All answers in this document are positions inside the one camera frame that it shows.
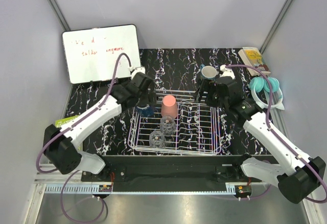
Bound dark blue mug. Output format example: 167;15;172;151
135;102;154;117

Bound light blue mug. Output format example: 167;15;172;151
200;64;218;81

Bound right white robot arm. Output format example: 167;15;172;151
195;77;326;204

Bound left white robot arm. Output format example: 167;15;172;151
43;72;157;181

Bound pink plastic cup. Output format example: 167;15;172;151
161;95;178;119

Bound teal cat ear headphones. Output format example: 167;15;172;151
249;77;285;110

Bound clear glass cup rear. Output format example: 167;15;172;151
160;116;176;136

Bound clear glass cup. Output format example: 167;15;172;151
149;130;166;148
160;116;176;136

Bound yellow cover book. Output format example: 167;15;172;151
238;47;271;77

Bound clear glass cup front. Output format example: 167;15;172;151
149;130;166;148

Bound white whiteboard with red writing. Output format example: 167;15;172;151
62;24;141;84

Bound green treehouse book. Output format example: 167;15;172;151
55;115;78;128

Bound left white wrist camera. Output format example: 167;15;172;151
128;66;145;76

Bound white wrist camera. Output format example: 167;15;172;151
219;65;235;80
128;66;145;76

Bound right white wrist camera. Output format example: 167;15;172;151
219;65;235;80

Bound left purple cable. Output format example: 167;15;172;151
35;53;133;223

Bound purple cable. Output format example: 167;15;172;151
209;64;327;203
35;53;133;223

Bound white wire dish rack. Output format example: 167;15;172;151
128;89;221;156

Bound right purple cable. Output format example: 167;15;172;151
209;64;327;203

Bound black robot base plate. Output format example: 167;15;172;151
81;154;250;194

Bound white slotted cable duct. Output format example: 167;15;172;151
45;184;112;194

